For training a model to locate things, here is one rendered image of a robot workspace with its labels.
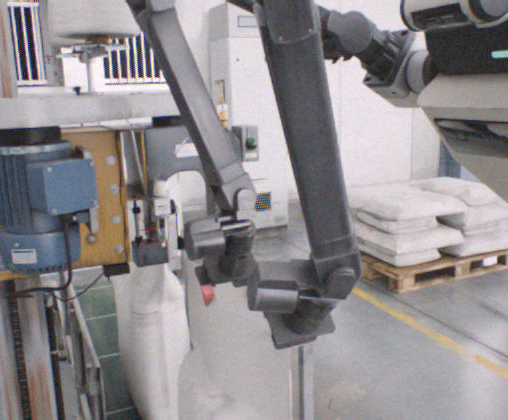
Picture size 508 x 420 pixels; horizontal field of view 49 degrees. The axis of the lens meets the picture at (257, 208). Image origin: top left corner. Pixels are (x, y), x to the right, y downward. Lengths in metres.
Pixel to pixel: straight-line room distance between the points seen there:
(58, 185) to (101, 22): 0.31
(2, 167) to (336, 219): 0.66
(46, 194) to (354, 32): 0.62
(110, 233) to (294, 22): 0.93
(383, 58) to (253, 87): 4.03
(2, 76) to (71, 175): 0.37
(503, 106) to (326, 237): 0.38
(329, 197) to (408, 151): 6.24
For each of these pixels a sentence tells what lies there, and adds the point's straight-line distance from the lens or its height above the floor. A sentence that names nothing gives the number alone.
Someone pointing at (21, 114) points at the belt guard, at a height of 1.39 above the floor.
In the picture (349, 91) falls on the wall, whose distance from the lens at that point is 6.34.
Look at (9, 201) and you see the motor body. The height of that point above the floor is 1.23.
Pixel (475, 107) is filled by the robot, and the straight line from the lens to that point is 0.96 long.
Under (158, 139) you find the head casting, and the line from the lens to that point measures 1.32.
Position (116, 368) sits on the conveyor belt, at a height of 0.38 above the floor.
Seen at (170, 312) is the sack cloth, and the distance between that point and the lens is 1.71.
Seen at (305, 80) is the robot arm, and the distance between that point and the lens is 0.56.
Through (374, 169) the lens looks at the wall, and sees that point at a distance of 6.61.
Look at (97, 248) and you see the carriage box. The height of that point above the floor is 1.07.
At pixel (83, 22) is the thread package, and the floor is 1.55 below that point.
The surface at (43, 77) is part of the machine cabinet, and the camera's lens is 4.09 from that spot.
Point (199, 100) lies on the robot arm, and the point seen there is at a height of 1.40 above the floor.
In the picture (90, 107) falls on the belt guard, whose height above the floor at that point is 1.39.
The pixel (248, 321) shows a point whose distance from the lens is 1.02.
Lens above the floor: 1.42
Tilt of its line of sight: 12 degrees down
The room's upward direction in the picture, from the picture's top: 2 degrees counter-clockwise
